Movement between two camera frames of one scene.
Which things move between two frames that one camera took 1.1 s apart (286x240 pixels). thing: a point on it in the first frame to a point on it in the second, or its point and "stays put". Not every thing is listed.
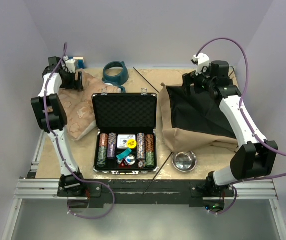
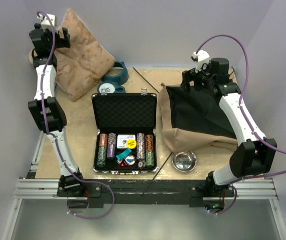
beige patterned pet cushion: x=77 y=106 to x=80 y=67
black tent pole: x=145 y=79 stays put
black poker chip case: x=125 y=137 stays put
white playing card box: x=121 y=140 stays put
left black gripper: x=77 y=85 to x=63 y=42
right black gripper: x=190 y=79 stays put
